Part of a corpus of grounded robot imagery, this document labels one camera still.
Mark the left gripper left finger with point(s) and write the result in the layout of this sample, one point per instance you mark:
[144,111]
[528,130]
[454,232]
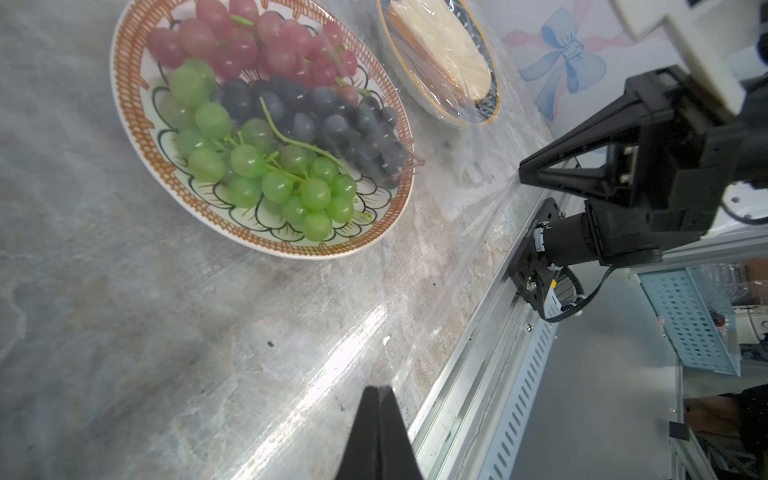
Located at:
[361,455]

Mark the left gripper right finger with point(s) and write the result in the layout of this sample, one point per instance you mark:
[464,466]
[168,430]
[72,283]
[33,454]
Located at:
[396,458]

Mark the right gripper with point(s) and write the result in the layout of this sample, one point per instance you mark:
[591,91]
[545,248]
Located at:
[685,151]

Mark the blue yellow-rimmed plate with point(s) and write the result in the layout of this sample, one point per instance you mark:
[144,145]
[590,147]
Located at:
[444,60]

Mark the plate of grapes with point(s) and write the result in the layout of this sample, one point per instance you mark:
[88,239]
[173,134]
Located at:
[283,134]

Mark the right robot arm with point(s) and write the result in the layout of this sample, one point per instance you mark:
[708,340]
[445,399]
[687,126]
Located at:
[581,239]

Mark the perforated blue metal panel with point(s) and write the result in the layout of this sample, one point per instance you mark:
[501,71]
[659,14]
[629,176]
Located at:
[697,316]

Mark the bread slices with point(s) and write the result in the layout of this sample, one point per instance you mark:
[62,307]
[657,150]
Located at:
[439,37]

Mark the aluminium front rail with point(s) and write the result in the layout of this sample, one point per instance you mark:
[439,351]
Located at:
[472,422]

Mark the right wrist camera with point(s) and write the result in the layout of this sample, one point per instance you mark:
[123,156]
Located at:
[705,35]

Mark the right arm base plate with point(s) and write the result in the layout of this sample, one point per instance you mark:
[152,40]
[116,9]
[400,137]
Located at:
[529,268]

